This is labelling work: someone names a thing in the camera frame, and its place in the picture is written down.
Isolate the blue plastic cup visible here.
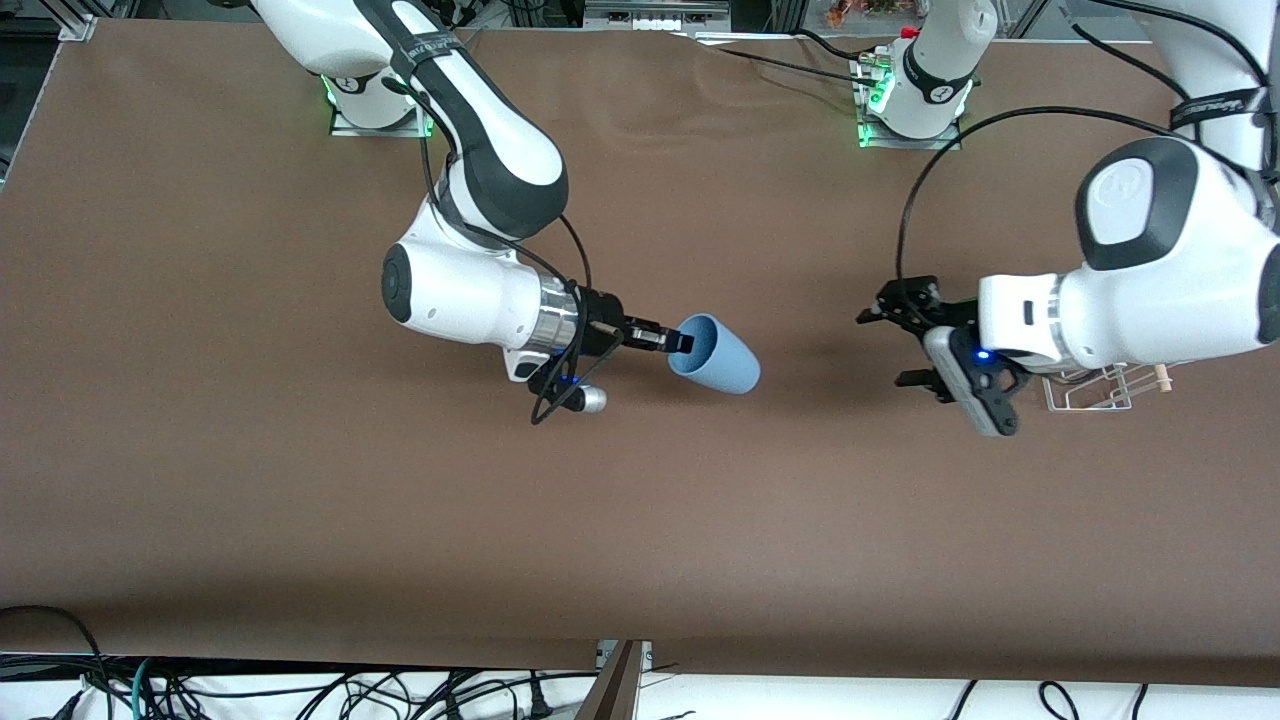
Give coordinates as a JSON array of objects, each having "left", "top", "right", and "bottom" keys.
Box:
[{"left": 666, "top": 312, "right": 764, "bottom": 397}]

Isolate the brown table cover sheet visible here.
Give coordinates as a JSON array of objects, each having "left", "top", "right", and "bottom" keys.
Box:
[{"left": 0, "top": 20, "right": 1280, "bottom": 691}]

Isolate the white power strip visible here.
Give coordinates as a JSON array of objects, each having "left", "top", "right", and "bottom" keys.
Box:
[{"left": 584, "top": 0, "right": 732, "bottom": 32}]

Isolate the dark metal beam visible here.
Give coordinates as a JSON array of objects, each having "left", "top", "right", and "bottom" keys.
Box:
[{"left": 574, "top": 642, "right": 643, "bottom": 720}]

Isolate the white wire cup rack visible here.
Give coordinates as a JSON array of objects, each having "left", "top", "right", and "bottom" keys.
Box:
[{"left": 1042, "top": 361, "right": 1174, "bottom": 414}]

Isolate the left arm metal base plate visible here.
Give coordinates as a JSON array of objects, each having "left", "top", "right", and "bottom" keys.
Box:
[{"left": 856, "top": 52, "right": 965, "bottom": 152}]

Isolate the black cable on table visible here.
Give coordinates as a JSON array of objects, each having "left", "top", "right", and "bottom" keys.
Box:
[
  {"left": 795, "top": 27, "right": 893, "bottom": 64},
  {"left": 695, "top": 40, "right": 879, "bottom": 87}
]

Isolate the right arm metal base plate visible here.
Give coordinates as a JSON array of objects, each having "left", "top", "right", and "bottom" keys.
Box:
[{"left": 327, "top": 72, "right": 434, "bottom": 139}]

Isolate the silver metal bracket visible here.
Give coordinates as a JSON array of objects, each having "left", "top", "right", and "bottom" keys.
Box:
[{"left": 596, "top": 639, "right": 654, "bottom": 673}]

